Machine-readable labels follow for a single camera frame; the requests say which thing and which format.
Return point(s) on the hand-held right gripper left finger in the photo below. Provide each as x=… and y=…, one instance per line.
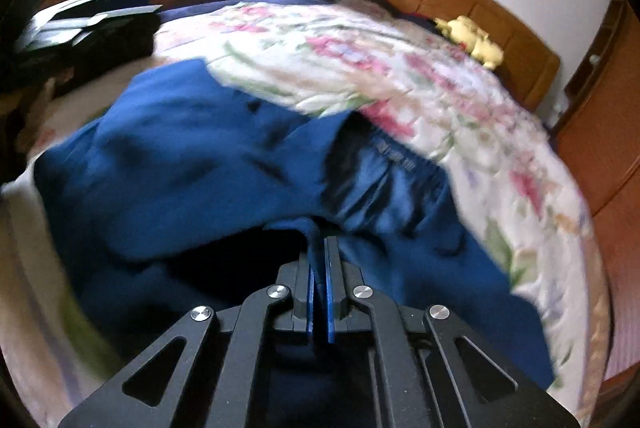
x=311, y=308

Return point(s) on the floral bed blanket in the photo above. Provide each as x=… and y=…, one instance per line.
x=400, y=73

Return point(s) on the navy bed sheet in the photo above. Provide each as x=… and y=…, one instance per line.
x=210, y=8

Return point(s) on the yellow plush toy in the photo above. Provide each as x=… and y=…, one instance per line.
x=475, y=41

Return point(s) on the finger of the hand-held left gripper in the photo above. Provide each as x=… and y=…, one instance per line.
x=110, y=1
x=110, y=26

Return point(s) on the wooden slatted wardrobe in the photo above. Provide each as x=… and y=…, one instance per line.
x=605, y=158

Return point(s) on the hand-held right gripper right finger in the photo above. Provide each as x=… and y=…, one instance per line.
x=330, y=303

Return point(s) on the blue suit jacket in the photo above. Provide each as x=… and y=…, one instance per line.
x=200, y=168

